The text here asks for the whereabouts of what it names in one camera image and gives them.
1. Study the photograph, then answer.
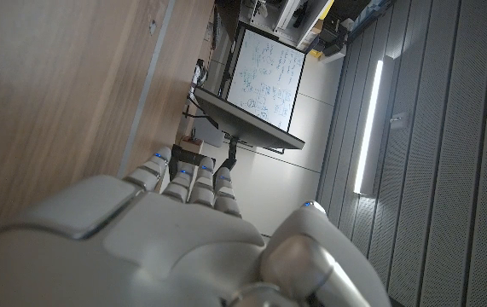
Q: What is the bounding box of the whiteboard with writing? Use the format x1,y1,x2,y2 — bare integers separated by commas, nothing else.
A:
224,23,307,133

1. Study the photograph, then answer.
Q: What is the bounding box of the white shelf unit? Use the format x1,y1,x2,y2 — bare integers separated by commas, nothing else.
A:
242,0,333,50

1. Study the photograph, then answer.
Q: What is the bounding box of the ceiling sensor box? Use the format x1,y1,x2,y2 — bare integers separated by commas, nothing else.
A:
389,112,409,130

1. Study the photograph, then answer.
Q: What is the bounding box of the beige wooden box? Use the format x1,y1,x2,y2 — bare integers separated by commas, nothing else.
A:
178,136,204,154

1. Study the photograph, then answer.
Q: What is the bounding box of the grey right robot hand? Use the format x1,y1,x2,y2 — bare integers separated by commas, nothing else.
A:
0,146,393,307

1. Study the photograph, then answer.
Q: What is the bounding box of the ceiling light strip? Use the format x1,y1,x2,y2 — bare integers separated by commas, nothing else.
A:
352,59,385,196

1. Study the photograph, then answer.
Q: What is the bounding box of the black computer monitor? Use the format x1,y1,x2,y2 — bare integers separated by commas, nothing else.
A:
193,86,306,151

